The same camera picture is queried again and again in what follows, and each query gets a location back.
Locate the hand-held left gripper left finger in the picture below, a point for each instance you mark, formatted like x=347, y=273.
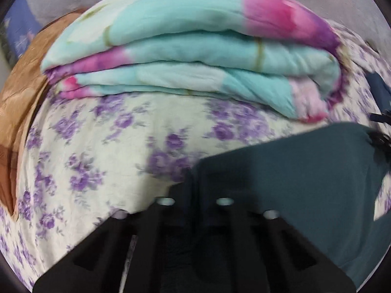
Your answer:
x=180, y=189

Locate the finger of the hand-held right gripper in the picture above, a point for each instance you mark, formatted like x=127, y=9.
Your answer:
x=380, y=117
x=381, y=140

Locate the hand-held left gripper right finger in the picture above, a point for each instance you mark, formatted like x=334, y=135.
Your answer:
x=218, y=212

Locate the dark teal pants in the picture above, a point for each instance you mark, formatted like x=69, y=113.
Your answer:
x=305, y=174

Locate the dark blue cloth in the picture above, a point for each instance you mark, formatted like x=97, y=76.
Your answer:
x=380, y=90

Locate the white purple floral bedsheet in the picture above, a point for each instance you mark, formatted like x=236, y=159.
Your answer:
x=107, y=146

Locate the folded turquoise pink floral quilt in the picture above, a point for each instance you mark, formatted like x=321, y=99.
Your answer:
x=189, y=55

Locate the brown satin cloth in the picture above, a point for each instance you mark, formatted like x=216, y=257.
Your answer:
x=21, y=97

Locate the blue patterned pillow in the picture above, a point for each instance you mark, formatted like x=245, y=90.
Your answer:
x=21, y=30

